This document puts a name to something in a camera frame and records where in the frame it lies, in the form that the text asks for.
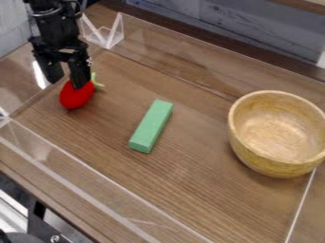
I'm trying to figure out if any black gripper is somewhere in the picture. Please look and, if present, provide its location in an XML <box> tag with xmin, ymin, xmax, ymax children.
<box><xmin>29</xmin><ymin>12</ymin><xmax>90</xmax><ymax>89</ymax></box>

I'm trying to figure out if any red plush strawberry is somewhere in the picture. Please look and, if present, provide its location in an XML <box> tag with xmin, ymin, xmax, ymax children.
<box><xmin>60</xmin><ymin>72</ymin><xmax>104</xmax><ymax>110</ymax></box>

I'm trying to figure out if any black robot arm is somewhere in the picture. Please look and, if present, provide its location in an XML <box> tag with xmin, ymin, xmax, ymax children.
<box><xmin>23</xmin><ymin>0</ymin><xmax>91</xmax><ymax>89</ymax></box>

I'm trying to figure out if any green rectangular block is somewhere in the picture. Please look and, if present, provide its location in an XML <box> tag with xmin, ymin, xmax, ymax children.
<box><xmin>128</xmin><ymin>100</ymin><xmax>174</xmax><ymax>153</ymax></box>

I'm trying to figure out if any wooden bowl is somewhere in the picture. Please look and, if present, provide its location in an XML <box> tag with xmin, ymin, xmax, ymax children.
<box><xmin>227</xmin><ymin>90</ymin><xmax>325</xmax><ymax>178</ymax></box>

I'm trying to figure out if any clear acrylic tray wall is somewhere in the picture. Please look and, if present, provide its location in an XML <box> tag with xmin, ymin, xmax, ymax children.
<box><xmin>0</xmin><ymin>9</ymin><xmax>325</xmax><ymax>243</ymax></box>

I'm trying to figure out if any black table leg bracket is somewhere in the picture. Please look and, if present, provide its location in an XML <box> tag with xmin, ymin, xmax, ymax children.
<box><xmin>27</xmin><ymin>200</ymin><xmax>72</xmax><ymax>243</ymax></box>

